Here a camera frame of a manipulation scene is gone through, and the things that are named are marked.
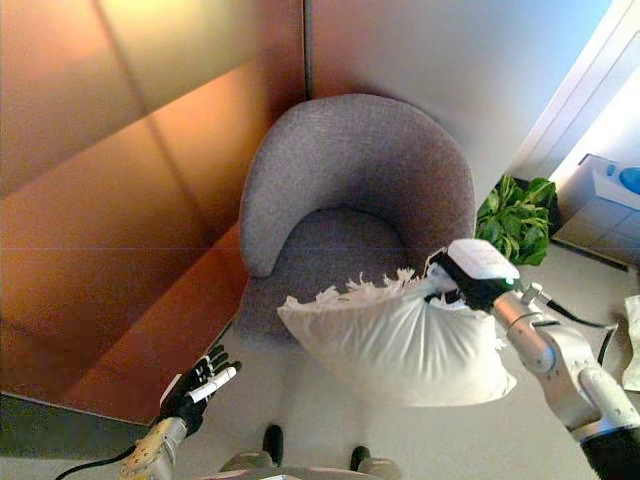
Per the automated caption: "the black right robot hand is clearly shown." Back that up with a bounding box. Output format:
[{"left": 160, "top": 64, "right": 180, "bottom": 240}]
[{"left": 423, "top": 238, "right": 521, "bottom": 312}]

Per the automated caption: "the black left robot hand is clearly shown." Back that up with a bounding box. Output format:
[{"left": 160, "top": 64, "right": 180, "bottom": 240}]
[{"left": 158, "top": 341, "right": 243, "bottom": 434}]

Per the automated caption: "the white fringed pillow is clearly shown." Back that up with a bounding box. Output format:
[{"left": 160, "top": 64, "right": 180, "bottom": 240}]
[{"left": 276, "top": 259, "right": 518, "bottom": 408}]

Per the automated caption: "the green leafy potted plant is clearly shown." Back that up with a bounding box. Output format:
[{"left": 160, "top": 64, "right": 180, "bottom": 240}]
[{"left": 474, "top": 174, "right": 558, "bottom": 267}]

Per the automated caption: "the black left robot foot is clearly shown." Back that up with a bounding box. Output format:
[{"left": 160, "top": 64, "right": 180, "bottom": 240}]
[{"left": 262, "top": 423, "right": 284, "bottom": 467}]

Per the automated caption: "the grey fabric tub armchair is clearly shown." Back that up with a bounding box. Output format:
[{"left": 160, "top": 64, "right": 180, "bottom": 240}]
[{"left": 232, "top": 93, "right": 477, "bottom": 348}]

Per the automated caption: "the white plastic bag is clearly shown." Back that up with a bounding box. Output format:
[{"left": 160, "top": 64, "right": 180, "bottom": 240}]
[{"left": 621, "top": 294, "right": 640, "bottom": 392}]

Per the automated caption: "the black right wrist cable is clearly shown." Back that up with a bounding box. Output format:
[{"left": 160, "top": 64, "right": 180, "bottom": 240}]
[{"left": 532, "top": 294, "right": 619, "bottom": 365}]

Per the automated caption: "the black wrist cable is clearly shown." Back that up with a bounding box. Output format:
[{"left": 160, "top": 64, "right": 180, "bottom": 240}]
[
  {"left": 54, "top": 442, "right": 139, "bottom": 480},
  {"left": 532, "top": 294, "right": 619, "bottom": 365}
]

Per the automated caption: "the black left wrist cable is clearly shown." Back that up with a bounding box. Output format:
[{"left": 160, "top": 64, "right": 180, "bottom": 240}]
[{"left": 54, "top": 442, "right": 139, "bottom": 480}]

